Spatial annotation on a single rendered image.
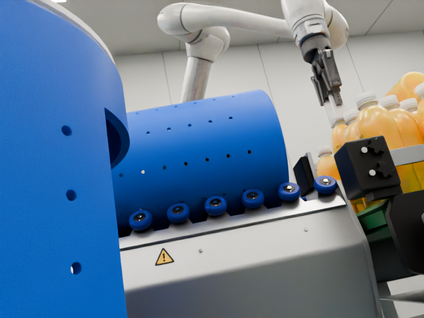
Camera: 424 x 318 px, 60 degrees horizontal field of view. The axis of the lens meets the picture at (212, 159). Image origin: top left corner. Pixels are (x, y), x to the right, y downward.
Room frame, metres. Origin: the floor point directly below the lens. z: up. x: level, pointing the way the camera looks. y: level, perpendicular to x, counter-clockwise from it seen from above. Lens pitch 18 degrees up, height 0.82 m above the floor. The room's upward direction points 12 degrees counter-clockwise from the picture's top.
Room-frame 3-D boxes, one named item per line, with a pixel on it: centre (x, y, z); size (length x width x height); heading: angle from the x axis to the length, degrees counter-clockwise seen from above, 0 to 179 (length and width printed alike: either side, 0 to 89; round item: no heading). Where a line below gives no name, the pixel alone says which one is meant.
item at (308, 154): (0.83, -0.20, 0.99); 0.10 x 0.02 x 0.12; 3
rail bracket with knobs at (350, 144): (0.63, -0.26, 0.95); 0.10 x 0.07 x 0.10; 3
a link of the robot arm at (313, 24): (0.85, -0.33, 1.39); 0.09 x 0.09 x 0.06
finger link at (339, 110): (0.83, -0.33, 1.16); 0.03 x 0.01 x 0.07; 92
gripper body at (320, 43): (0.85, -0.33, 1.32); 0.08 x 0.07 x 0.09; 2
